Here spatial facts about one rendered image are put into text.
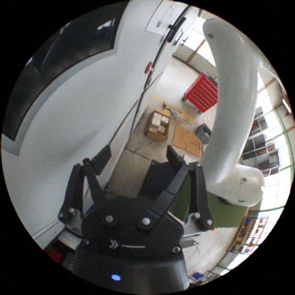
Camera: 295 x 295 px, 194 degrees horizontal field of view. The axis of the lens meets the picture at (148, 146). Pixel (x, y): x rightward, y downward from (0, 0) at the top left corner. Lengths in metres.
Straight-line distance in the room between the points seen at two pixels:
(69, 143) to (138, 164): 1.12
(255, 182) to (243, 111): 0.22
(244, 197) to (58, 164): 0.43
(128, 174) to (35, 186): 1.13
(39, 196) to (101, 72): 0.20
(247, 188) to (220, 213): 0.27
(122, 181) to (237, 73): 1.26
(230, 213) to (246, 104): 0.51
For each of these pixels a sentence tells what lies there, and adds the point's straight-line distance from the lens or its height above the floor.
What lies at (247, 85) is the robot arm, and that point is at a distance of 0.20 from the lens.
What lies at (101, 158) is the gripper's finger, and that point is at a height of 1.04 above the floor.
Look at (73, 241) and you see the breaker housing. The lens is 0.43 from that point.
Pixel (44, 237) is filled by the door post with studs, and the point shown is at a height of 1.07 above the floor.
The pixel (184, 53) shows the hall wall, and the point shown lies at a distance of 7.44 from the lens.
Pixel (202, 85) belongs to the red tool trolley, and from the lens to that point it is 2.22.
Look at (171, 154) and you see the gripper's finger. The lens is 0.16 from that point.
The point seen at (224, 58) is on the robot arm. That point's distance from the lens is 0.21.
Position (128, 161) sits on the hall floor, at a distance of 1.21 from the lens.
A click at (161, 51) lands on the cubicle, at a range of 0.53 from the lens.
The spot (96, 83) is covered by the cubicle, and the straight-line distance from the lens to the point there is 0.16.
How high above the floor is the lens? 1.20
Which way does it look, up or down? 66 degrees down
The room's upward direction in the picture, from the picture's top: 49 degrees clockwise
